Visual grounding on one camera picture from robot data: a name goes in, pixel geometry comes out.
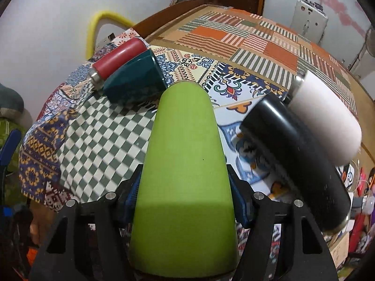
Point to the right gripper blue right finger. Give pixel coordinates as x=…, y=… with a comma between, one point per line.
x=284, y=241

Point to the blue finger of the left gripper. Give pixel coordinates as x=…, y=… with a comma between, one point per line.
x=9, y=147

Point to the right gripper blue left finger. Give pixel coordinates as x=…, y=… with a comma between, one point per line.
x=66, y=252

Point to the lime green tumbler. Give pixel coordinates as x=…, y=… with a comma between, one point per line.
x=184, y=222

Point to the dark green faceted cup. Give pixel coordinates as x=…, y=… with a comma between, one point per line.
x=135, y=81

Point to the green white checkered cloth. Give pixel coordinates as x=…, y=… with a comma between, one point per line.
x=103, y=146

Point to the black thermos bottle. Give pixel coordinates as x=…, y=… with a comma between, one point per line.
x=298, y=157

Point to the red steel tumbler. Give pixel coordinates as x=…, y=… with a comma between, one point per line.
x=111, y=62

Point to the white tumbler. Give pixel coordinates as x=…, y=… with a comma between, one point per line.
x=327, y=117

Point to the yellow foam tube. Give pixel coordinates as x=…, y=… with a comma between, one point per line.
x=99, y=20

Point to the patterned colourful table cloth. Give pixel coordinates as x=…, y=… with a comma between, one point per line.
x=231, y=101

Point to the standing electric fan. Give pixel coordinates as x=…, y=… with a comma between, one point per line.
x=366, y=51

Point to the orange striped patchwork bedspread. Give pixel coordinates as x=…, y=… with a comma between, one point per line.
x=260, y=45

